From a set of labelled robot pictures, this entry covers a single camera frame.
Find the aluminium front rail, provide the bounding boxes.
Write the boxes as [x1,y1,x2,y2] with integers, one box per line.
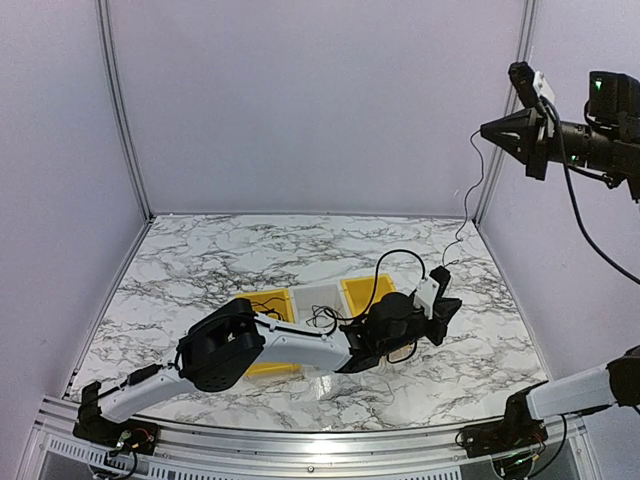
[17,402,601,479]

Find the left yellow plastic bin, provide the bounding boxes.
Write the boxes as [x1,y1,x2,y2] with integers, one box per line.
[236,289,302,378]

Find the right aluminium corner post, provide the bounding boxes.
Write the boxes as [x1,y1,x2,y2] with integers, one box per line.
[473,0,540,229]

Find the arm black hose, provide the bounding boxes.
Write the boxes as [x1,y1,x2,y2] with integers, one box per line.
[539,97,640,286]
[367,248,431,364]

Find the right yellow plastic bin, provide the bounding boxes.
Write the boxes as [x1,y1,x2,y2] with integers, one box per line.
[340,273,396,317]

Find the yellow plastic bin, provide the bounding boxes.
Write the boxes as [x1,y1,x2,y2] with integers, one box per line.
[236,289,302,378]
[340,273,396,317]

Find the left arm black hose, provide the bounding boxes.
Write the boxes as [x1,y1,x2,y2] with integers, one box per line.
[367,248,431,364]

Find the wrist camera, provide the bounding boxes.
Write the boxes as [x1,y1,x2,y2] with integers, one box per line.
[413,265,451,320]
[508,61,555,115]

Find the right arm black hose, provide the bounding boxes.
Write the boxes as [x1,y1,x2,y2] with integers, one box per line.
[539,97,640,286]

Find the left aluminium corner post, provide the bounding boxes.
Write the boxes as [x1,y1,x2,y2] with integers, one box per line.
[95,0,154,223]

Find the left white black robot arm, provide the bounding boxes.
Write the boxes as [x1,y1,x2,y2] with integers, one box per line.
[73,292,462,446]

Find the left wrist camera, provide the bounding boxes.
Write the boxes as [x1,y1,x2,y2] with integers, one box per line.
[413,265,451,320]

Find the thin black earphone cable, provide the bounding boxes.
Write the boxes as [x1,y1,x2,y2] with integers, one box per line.
[440,128,486,269]

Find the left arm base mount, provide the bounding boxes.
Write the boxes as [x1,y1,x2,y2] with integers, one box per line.
[72,381,160,455]

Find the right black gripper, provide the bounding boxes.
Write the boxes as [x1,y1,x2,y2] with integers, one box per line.
[482,107,622,180]

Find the white translucent plastic bin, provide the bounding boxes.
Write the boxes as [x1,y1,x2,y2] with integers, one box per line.
[289,282,350,330]

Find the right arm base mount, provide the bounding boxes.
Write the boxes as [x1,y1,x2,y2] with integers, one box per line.
[455,382,548,458]

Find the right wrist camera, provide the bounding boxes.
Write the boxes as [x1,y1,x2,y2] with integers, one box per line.
[508,61,555,115]

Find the aluminium corner post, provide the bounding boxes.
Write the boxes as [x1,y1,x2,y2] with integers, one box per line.
[473,0,540,229]
[95,0,154,223]

